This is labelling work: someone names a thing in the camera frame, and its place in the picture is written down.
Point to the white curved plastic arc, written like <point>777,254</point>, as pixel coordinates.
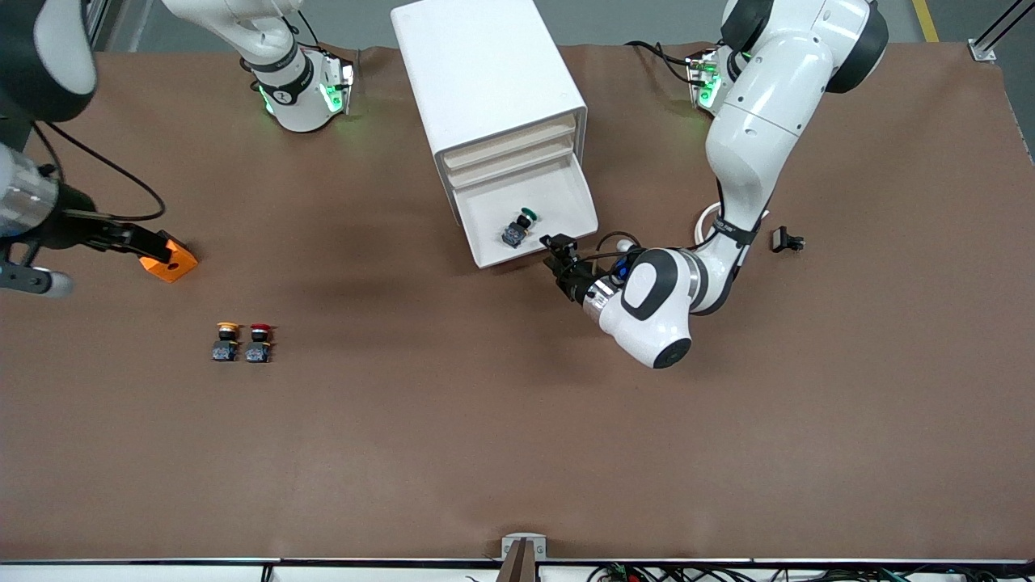
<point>700,222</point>

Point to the white drawer holding button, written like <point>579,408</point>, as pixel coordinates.
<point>550,194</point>

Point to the small black clip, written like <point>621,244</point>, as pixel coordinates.
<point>783,239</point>

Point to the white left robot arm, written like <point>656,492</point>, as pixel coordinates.
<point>760,121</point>

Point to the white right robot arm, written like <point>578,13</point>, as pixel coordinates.
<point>283,89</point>

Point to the red push button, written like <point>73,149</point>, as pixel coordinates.
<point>259,343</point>

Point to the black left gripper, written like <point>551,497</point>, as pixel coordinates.
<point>576,283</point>

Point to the brown camera support bar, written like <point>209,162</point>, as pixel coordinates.
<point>517,566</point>

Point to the white table edge rail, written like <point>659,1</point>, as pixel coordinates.
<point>162,572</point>

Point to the aluminium frame profile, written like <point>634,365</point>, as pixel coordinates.
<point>999,36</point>
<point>99,24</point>

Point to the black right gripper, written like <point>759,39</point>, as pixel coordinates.
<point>71,227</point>

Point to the brown paper table cover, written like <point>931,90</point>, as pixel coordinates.
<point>517,404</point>

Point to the green push button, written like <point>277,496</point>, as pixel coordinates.
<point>519,228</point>

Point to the grey metal bracket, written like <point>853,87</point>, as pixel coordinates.
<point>524,540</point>

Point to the orange box with black base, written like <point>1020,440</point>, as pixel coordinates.
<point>179,265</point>

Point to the yellow push button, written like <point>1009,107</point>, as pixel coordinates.
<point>226,341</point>

